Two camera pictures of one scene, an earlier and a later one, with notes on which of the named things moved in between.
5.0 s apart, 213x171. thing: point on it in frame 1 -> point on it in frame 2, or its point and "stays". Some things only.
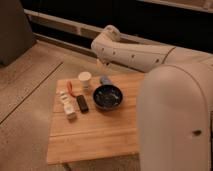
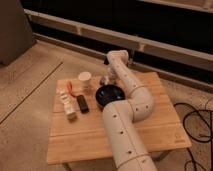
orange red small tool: (69, 88) stays
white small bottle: (70, 108) stays
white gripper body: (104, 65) -> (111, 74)
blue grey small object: (105, 80) stays
